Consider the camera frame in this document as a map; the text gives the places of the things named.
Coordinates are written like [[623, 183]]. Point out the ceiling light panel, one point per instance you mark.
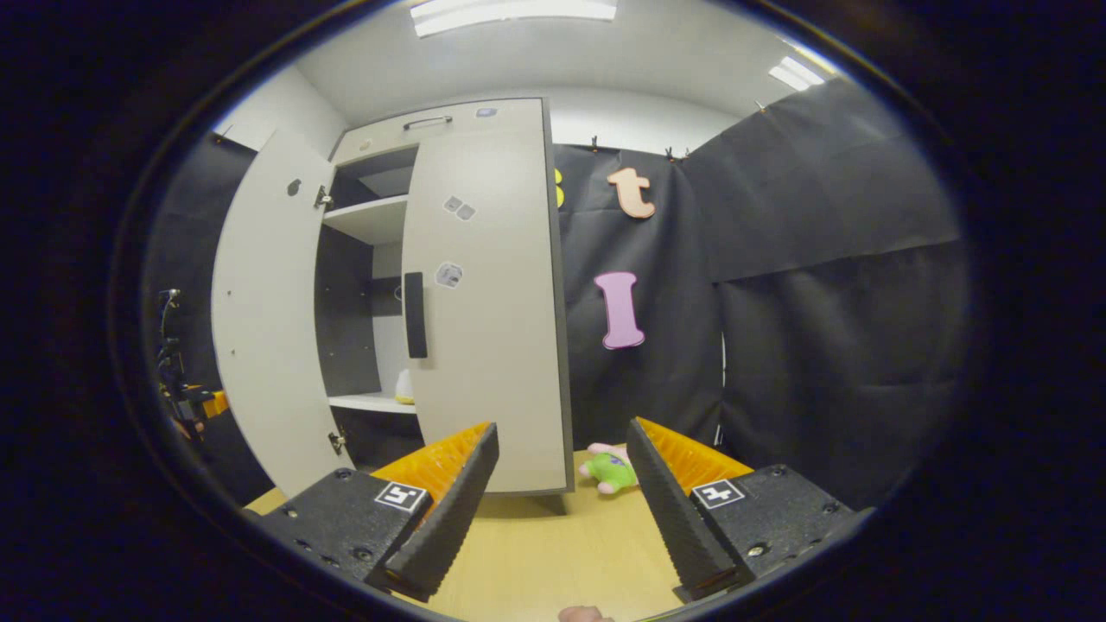
[[514, 13], [797, 73]]

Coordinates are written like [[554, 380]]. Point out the grey shoe cabinet door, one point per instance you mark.
[[268, 302], [492, 345]]

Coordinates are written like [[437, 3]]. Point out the white canvas shoe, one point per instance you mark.
[[404, 389]]

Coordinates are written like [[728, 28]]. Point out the grey cabinet drawer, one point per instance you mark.
[[510, 125]]

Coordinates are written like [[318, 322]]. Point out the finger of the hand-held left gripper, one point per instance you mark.
[[218, 403]]

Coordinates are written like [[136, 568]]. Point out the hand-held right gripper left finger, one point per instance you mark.
[[454, 518]]

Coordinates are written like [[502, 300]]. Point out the green and pink plush toy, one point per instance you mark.
[[609, 471]]

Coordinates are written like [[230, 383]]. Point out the grey shoe cabinet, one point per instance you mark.
[[371, 220]]

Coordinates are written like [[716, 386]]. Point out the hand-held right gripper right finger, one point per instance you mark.
[[670, 510]]

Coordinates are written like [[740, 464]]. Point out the black backdrop cloth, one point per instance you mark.
[[821, 199]]

